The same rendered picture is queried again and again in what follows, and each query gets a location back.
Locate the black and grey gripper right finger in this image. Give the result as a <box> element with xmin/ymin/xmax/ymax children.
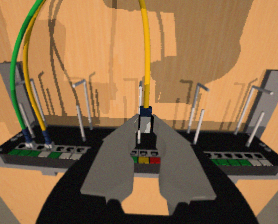
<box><xmin>150</xmin><ymin>114</ymin><xmax>259</xmax><ymax>224</ymax></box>

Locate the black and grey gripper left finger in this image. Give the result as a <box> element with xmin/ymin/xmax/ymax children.
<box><xmin>35</xmin><ymin>113</ymin><xmax>141</xmax><ymax>224</ymax></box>

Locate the green patch cord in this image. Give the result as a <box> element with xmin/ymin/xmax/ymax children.
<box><xmin>10</xmin><ymin>0</ymin><xmax>44</xmax><ymax>135</ymax></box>

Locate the yellow patch cord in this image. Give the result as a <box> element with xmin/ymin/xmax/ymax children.
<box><xmin>23</xmin><ymin>0</ymin><xmax>150</xmax><ymax>136</ymax></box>

